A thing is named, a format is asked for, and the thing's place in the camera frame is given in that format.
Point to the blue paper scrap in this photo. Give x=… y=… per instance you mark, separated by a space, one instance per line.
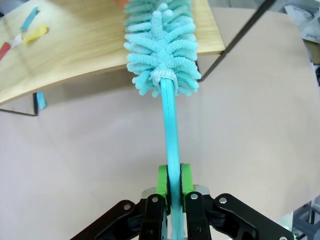
x=29 y=18
x=41 y=100

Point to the teal microfiber duster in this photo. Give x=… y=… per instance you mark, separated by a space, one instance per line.
x=172 y=125

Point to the red paper scrap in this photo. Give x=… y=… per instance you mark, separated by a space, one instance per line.
x=3 y=51

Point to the yellow paper scrap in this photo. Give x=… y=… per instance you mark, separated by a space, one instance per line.
x=36 y=33

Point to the two-tier wooden shelf black frame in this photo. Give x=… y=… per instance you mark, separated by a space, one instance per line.
x=75 y=50

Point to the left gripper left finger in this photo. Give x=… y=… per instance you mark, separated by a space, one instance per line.
x=150 y=220

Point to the white paper scrap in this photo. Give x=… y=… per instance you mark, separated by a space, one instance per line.
x=17 y=40

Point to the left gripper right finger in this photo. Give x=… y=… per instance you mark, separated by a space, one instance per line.
x=200 y=220

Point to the white printed package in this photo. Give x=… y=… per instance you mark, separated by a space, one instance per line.
x=305 y=17

